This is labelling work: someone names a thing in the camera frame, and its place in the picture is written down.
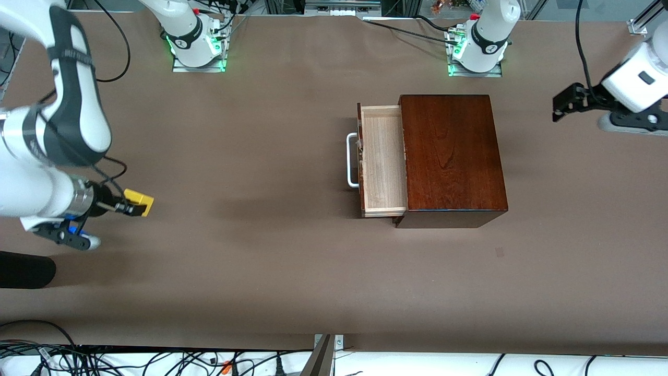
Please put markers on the grey metal port box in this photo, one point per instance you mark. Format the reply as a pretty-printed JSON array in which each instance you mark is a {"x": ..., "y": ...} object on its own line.
[{"x": 342, "y": 8}]

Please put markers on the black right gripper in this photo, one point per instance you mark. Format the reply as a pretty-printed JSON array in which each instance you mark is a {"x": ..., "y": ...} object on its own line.
[{"x": 101, "y": 203}]

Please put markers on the aluminium corner profile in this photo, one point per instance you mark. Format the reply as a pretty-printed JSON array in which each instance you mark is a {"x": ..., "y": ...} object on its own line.
[{"x": 644, "y": 18}]

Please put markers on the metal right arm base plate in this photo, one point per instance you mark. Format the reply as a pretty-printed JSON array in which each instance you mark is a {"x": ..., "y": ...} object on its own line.
[{"x": 180, "y": 69}]

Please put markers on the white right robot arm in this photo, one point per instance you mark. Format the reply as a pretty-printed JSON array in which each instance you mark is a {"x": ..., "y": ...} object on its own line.
[{"x": 31, "y": 188}]

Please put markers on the yellow block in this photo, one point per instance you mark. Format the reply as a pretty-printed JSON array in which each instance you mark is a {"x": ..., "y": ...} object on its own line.
[{"x": 138, "y": 196}]

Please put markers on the dark brown wooden cabinet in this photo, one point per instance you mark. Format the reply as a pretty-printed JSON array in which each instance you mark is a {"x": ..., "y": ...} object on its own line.
[{"x": 454, "y": 156}]

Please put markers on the brown table cover sheet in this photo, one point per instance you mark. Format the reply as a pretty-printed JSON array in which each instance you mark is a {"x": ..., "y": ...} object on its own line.
[{"x": 261, "y": 235}]

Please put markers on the black ribbed cylinder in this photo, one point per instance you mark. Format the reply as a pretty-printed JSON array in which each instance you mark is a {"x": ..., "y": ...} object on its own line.
[{"x": 26, "y": 269}]

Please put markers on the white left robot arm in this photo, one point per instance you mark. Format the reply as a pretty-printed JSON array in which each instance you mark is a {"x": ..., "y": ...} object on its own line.
[{"x": 488, "y": 47}]

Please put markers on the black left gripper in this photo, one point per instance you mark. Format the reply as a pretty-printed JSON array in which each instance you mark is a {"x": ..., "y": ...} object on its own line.
[{"x": 588, "y": 97}]

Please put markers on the aluminium profile bar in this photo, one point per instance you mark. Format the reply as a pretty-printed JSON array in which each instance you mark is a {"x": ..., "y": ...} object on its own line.
[{"x": 321, "y": 360}]

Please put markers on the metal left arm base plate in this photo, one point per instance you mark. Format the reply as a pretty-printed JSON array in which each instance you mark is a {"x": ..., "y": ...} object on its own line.
[{"x": 469, "y": 74}]

